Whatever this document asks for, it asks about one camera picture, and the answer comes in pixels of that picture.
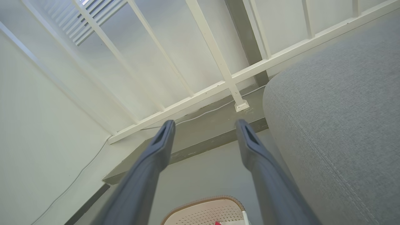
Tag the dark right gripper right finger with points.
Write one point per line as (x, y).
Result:
(275, 193)

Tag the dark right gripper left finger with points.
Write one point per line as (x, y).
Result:
(140, 187)

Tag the grey fabric surface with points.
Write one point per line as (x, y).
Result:
(343, 109)

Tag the cream perforated laundry basket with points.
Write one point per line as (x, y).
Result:
(203, 212)

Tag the white metal railing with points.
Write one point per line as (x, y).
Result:
(229, 82)

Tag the white louvred vent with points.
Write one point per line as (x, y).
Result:
(78, 28)

